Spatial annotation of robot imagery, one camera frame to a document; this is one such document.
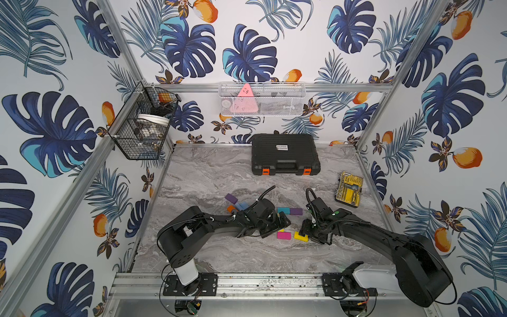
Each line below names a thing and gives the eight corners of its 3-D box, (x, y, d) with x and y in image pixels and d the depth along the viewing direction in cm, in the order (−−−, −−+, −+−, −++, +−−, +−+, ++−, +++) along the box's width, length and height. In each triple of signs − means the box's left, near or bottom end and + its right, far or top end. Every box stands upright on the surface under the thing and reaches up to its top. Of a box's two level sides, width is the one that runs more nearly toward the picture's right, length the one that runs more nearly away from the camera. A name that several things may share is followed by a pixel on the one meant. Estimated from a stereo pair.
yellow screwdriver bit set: (333, 199, 100) (335, 195, 97) (339, 173, 110) (341, 170, 108) (356, 207, 97) (359, 204, 94) (360, 180, 107) (363, 177, 105)
